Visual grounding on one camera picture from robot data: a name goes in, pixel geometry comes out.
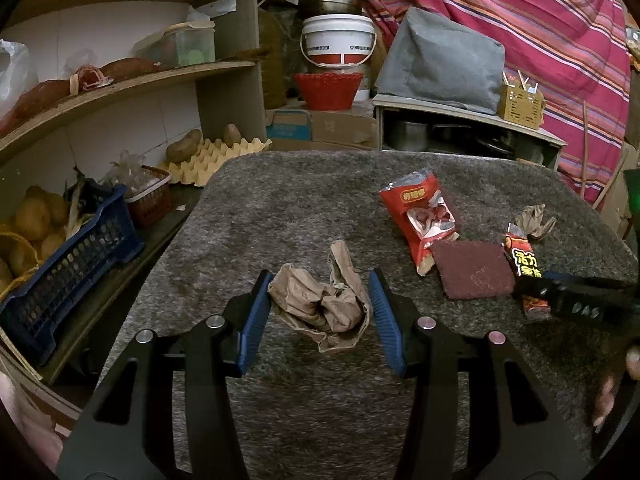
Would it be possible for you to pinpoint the white plastic bag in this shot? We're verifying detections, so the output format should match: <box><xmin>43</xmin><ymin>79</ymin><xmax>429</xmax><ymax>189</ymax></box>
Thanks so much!
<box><xmin>0</xmin><ymin>40</ymin><xmax>38</xmax><ymax>116</ymax></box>

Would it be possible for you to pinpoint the large yellow oil jug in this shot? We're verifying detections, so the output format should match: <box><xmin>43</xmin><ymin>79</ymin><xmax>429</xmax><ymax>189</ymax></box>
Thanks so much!
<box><xmin>257</xmin><ymin>0</ymin><xmax>288</xmax><ymax>111</ymax></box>

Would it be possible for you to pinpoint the blue plastic crate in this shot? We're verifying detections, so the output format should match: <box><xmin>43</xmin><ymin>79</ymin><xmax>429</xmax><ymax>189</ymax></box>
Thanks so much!
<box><xmin>0</xmin><ymin>183</ymin><xmax>146</xmax><ymax>367</ymax></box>

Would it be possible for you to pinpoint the red woven basket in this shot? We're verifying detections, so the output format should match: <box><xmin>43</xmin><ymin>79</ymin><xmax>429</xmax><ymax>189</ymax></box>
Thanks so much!
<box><xmin>125</xmin><ymin>165</ymin><xmax>173</xmax><ymax>228</ymax></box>

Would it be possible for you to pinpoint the small brown paper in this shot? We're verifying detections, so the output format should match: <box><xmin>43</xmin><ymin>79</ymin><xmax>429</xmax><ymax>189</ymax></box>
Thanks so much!
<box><xmin>515</xmin><ymin>204</ymin><xmax>557</xmax><ymax>240</ymax></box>

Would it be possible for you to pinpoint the sweet potato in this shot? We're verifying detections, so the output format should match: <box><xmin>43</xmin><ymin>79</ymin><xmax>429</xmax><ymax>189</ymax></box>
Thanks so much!
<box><xmin>0</xmin><ymin>79</ymin><xmax>73</xmax><ymax>128</ymax></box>
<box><xmin>97</xmin><ymin>57</ymin><xmax>163</xmax><ymax>81</ymax></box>

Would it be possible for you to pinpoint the red plastic basket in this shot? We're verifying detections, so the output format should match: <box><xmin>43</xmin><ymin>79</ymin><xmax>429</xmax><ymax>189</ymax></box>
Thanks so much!
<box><xmin>293</xmin><ymin>72</ymin><xmax>364</xmax><ymax>112</ymax></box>

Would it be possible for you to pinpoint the cardboard egg tray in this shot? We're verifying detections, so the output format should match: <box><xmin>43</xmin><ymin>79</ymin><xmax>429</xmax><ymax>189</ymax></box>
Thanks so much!
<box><xmin>160</xmin><ymin>137</ymin><xmax>273</xmax><ymax>188</ymax></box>

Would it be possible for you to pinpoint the dark red scouring pad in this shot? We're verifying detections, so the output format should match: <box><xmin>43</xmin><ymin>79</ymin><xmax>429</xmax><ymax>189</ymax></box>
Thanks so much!
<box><xmin>430</xmin><ymin>240</ymin><xmax>516</xmax><ymax>301</ymax></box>

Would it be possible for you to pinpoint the pink patterned cloth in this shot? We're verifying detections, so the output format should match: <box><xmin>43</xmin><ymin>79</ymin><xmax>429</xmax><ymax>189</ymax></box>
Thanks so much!
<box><xmin>0</xmin><ymin>370</ymin><xmax>66</xmax><ymax>461</ymax></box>

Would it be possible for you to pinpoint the red snack packet clear window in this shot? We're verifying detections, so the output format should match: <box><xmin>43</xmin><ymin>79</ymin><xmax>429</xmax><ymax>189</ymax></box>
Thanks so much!
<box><xmin>379</xmin><ymin>169</ymin><xmax>461</xmax><ymax>277</ymax></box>

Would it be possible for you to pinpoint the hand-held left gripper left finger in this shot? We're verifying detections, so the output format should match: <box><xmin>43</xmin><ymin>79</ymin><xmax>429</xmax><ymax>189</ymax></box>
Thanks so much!
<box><xmin>56</xmin><ymin>269</ymin><xmax>275</xmax><ymax>480</ymax></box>

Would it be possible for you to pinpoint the white plastic bucket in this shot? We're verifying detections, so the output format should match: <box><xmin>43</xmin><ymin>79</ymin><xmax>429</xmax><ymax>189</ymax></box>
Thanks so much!
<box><xmin>300</xmin><ymin>14</ymin><xmax>377</xmax><ymax>103</ymax></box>

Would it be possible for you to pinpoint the steel pot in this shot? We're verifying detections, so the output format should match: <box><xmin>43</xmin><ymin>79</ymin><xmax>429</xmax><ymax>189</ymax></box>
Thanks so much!
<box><xmin>387</xmin><ymin>120</ymin><xmax>431</xmax><ymax>151</ymax></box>

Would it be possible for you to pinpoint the large potato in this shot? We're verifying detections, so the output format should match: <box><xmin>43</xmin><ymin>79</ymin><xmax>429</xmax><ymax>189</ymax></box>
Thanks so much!
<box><xmin>166</xmin><ymin>129</ymin><xmax>203</xmax><ymax>162</ymax></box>

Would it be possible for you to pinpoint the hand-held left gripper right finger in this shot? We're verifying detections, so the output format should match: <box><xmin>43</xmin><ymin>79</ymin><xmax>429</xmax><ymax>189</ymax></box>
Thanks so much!
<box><xmin>367</xmin><ymin>267</ymin><xmax>593</xmax><ymax>480</ymax></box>

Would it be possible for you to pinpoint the yellow-red snack wrapper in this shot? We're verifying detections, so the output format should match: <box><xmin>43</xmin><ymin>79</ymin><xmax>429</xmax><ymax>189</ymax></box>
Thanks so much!
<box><xmin>502</xmin><ymin>222</ymin><xmax>551</xmax><ymax>322</ymax></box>

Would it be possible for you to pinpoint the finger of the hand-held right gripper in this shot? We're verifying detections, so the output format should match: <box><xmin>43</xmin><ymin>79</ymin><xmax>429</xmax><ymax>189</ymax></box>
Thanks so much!
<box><xmin>517</xmin><ymin>272</ymin><xmax>640</xmax><ymax>321</ymax></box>

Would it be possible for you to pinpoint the pile of potatoes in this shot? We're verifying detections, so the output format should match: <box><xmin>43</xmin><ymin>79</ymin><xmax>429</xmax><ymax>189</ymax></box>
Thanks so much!
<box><xmin>0</xmin><ymin>185</ymin><xmax>71</xmax><ymax>301</ymax></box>

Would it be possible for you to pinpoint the person's right hand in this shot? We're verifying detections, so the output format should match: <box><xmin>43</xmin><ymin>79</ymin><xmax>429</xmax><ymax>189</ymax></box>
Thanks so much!
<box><xmin>592</xmin><ymin>372</ymin><xmax>626</xmax><ymax>433</ymax></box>

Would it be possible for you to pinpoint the red striped cloth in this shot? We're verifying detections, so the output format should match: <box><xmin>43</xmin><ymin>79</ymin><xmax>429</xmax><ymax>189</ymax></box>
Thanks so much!
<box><xmin>347</xmin><ymin>0</ymin><xmax>633</xmax><ymax>206</ymax></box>

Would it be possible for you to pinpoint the cardboard box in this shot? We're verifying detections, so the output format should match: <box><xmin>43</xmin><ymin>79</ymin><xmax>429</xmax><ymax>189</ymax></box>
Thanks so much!
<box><xmin>265</xmin><ymin>108</ymin><xmax>378</xmax><ymax>151</ymax></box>

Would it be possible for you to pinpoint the low grey cabinet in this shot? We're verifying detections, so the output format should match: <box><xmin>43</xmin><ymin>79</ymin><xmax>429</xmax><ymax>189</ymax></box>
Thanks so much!
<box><xmin>372</xmin><ymin>94</ymin><xmax>568</xmax><ymax>171</ymax></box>

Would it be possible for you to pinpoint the wooden shelf unit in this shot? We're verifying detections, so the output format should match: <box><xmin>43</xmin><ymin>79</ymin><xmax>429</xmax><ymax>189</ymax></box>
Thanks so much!
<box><xmin>0</xmin><ymin>0</ymin><xmax>266</xmax><ymax>401</ymax></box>

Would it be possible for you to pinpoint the clear plastic container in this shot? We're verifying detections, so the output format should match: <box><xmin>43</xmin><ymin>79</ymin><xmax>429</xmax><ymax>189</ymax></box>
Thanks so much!
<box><xmin>135</xmin><ymin>22</ymin><xmax>217</xmax><ymax>68</ymax></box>

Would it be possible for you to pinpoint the grey cushion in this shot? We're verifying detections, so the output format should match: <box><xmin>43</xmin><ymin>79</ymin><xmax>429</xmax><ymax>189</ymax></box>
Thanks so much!
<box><xmin>375</xmin><ymin>6</ymin><xmax>507</xmax><ymax>115</ymax></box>

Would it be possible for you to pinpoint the small yellow woven basket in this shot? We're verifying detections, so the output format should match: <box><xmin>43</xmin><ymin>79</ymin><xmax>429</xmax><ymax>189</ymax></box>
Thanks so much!
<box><xmin>500</xmin><ymin>71</ymin><xmax>546</xmax><ymax>131</ymax></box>

